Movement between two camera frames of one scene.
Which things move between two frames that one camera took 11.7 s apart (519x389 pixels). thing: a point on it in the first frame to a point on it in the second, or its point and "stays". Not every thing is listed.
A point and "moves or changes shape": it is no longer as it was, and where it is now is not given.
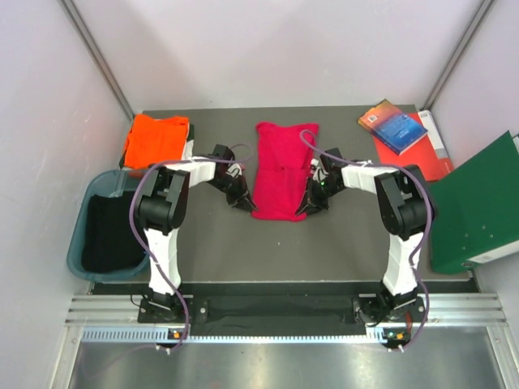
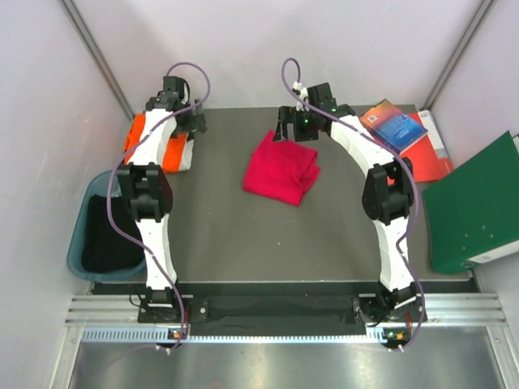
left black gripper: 242,199 to 196,123
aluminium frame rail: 485,311 stays
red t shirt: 283,161 moves or changes shape
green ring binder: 477,206 stays
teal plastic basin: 100,182 stays
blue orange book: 392,126 stays
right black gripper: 310,203 to 289,115
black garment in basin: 109,242 stays
